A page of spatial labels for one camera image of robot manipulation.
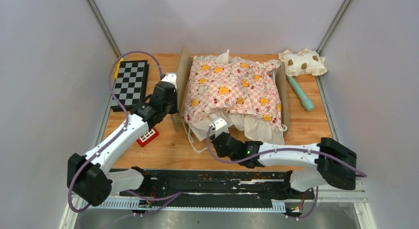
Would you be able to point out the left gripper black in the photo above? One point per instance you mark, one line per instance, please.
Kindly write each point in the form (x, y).
(175, 110)

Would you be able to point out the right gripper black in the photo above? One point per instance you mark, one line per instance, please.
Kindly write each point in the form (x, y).
(220, 154)

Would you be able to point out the wooden pet bed striped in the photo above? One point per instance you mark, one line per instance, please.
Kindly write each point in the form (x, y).
(183, 72)

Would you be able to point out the pink checkered duck cushion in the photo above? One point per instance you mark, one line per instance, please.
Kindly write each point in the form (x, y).
(242, 92)

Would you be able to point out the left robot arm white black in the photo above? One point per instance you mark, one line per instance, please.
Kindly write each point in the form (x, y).
(89, 175)

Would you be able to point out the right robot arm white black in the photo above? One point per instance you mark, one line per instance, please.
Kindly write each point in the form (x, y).
(327, 162)

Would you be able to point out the black grey chessboard box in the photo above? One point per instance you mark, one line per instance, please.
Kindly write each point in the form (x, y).
(131, 82)

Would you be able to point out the red white window brick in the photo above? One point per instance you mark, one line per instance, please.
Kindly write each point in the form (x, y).
(147, 138)

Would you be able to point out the teal cylindrical toy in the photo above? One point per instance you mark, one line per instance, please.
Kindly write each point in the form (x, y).
(305, 101)

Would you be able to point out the cream pillow brown spots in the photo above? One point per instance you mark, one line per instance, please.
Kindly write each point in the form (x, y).
(304, 62)

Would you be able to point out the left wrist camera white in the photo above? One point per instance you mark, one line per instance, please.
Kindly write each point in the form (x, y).
(170, 78)

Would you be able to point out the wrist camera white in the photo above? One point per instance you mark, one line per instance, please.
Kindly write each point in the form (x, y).
(170, 78)
(218, 126)

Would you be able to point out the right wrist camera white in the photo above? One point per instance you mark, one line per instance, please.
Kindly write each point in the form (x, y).
(218, 126)

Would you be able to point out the yellow clip on frame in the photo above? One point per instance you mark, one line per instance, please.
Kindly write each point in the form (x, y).
(117, 67)

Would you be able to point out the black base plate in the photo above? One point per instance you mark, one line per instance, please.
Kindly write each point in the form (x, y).
(270, 185)

